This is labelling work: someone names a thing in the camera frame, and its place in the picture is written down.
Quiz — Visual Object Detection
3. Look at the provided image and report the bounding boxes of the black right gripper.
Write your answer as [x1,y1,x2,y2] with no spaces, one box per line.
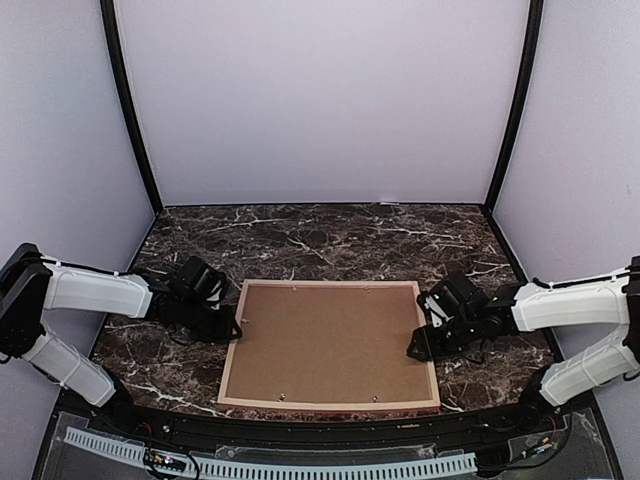
[407,312,480,362]

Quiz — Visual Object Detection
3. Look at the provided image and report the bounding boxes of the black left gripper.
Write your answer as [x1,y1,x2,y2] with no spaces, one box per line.
[179,298,241,344]

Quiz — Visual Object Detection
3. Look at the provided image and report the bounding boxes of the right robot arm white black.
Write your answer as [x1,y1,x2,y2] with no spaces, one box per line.
[406,258,639,434]

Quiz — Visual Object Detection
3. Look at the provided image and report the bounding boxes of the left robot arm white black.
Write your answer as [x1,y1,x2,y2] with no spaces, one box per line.
[1,243,243,436]

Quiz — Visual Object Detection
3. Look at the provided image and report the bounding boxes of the white slotted cable duct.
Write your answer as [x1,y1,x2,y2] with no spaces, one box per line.
[63,427,478,480]

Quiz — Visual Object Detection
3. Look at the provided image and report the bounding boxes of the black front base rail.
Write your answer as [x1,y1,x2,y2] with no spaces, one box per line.
[49,384,601,451]

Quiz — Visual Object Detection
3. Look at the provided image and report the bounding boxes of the left black corner post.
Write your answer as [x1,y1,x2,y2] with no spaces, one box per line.
[99,0,164,216]

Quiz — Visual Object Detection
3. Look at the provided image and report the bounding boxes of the black corner post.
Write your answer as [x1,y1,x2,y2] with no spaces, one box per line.
[99,0,164,216]
[483,0,544,216]

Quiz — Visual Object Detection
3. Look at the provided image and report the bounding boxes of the right black corner post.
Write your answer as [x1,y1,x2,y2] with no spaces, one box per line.
[483,0,544,216]

